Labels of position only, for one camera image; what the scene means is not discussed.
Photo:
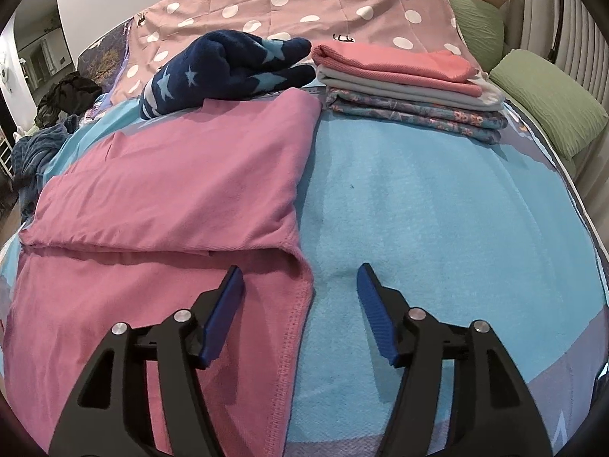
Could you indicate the blue fuzzy blanket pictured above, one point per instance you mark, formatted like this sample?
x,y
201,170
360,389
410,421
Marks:
x,y
38,152

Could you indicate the floral folded cloth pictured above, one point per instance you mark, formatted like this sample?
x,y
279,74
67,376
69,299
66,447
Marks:
x,y
428,129
428,113

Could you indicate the coral pink folded cloth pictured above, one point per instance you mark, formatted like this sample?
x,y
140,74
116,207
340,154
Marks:
x,y
380,64

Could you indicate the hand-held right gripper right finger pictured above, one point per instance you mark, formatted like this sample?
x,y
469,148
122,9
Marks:
x,y
376,315

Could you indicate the purple tree print mattress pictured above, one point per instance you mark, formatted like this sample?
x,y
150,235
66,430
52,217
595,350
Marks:
x,y
102,64

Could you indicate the green textured pillow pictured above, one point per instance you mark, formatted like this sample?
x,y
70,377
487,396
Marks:
x,y
547,100
476,28

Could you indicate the dark clothes pile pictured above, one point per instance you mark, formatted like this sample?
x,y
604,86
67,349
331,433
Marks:
x,y
71,90

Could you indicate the pink shirt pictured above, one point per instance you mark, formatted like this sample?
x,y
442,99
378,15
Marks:
x,y
166,190

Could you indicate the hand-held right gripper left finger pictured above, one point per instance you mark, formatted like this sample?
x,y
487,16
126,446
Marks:
x,y
223,315

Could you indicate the white cube shelf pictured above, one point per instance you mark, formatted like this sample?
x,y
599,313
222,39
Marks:
x,y
4,152

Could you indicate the light blue printed blanket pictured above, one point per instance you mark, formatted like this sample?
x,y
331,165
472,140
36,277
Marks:
x,y
428,223

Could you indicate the padded beige headboard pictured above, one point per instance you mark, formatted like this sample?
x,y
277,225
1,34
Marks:
x,y
580,33

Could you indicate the pink polka dot sheet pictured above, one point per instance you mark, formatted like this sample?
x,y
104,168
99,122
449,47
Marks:
x,y
333,14

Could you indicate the navy star print garment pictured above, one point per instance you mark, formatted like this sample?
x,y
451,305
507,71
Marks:
x,y
214,66

